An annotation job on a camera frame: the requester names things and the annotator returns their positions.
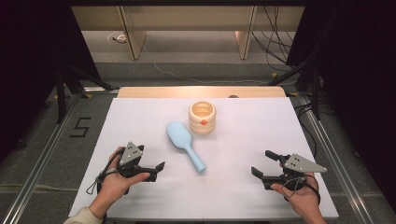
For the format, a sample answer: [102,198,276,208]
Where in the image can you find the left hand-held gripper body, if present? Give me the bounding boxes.
[116,141,148,179]

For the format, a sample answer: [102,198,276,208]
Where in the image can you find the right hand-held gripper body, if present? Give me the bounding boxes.
[280,153,328,192]

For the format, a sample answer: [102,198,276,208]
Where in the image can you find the light blue hairbrush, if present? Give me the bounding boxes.
[165,120,207,175]

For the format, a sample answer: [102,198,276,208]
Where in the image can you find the cream ribbed cup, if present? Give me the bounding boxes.
[188,100,218,136]

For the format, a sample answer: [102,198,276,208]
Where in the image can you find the person's right hand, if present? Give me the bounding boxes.
[270,175,323,219]

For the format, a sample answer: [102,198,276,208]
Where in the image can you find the person's left hand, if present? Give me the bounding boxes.
[89,147,151,218]

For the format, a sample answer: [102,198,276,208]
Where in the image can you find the white table cover board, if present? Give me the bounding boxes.
[67,96,340,220]

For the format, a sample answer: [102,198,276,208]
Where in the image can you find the wooden table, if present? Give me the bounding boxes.
[117,86,288,99]

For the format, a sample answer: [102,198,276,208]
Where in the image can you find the black metal stand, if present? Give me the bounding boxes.
[55,62,120,125]
[266,58,322,121]

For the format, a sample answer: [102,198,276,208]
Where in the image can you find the black curtain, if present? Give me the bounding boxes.
[0,0,105,164]
[285,0,396,204]

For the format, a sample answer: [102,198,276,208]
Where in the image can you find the round floor socket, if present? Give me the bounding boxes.
[106,31,129,46]

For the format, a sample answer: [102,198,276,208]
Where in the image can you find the beige desk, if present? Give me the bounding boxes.
[70,5,306,61]

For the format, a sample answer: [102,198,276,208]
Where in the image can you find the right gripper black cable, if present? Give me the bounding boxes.
[280,173,322,207]

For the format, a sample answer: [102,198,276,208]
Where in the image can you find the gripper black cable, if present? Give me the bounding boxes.
[280,173,322,207]
[85,148,123,196]

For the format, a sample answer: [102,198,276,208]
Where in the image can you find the black floor cable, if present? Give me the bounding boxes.
[293,102,319,159]

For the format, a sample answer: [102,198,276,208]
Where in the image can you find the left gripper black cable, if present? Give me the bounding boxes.
[85,148,123,196]

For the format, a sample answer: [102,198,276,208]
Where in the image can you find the aluminium floor rail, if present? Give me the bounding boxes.
[291,94,376,224]
[2,92,82,224]

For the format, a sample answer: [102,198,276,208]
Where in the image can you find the white floor cable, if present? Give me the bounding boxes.
[140,43,301,87]

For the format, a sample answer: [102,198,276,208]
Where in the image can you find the bundle of black cables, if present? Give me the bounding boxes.
[250,5,297,73]

